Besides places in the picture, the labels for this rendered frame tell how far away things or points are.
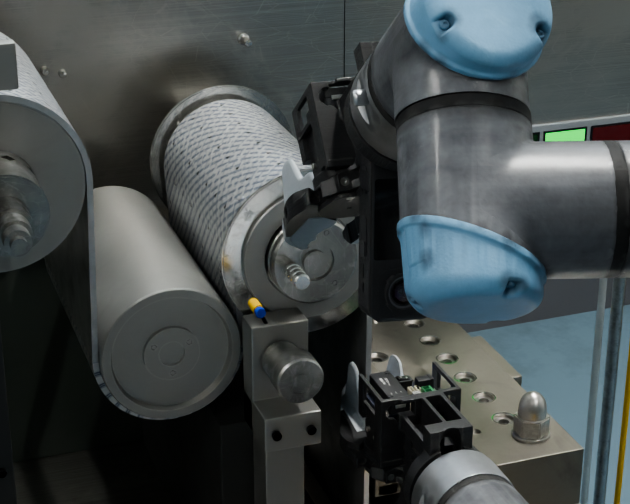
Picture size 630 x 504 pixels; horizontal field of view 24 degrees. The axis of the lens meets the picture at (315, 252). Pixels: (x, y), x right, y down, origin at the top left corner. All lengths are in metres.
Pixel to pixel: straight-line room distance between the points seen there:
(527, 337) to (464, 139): 3.16
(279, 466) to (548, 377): 2.51
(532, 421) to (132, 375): 0.39
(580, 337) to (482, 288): 3.20
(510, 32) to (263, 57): 0.75
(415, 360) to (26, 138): 0.56
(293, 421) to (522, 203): 0.49
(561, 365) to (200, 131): 2.51
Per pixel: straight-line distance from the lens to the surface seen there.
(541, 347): 3.87
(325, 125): 0.97
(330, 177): 0.97
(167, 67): 1.48
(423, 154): 0.78
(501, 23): 0.78
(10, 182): 1.08
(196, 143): 1.35
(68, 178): 1.15
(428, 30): 0.78
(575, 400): 3.63
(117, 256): 1.27
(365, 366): 1.30
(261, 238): 1.19
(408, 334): 1.58
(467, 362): 1.53
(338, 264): 1.21
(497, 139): 0.77
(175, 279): 1.21
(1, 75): 1.08
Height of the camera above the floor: 1.73
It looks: 23 degrees down
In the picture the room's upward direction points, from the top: straight up
